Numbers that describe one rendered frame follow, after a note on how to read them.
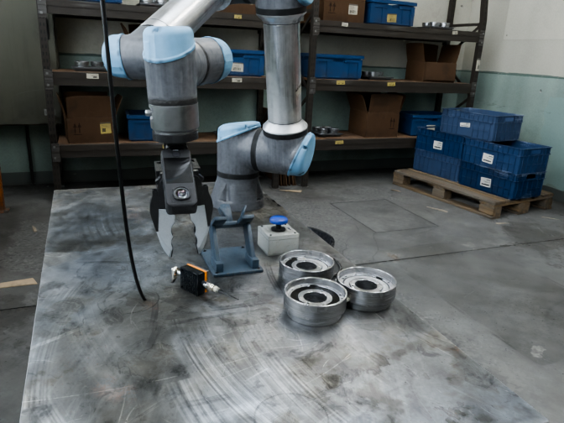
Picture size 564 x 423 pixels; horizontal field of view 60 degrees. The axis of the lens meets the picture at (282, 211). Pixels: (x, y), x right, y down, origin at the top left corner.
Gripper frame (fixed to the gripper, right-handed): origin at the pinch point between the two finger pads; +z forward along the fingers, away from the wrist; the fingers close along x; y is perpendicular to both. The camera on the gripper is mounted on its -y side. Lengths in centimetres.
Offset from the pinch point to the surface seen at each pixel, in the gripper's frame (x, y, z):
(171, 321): 3.5, -8.2, 8.4
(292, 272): -18.9, -1.1, 6.5
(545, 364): -152, 56, 100
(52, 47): 63, 368, -13
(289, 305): -15.1, -11.8, 6.4
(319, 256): -26.6, 5.4, 7.5
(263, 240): -18.2, 17.8, 8.5
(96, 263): 16.1, 16.8, 8.9
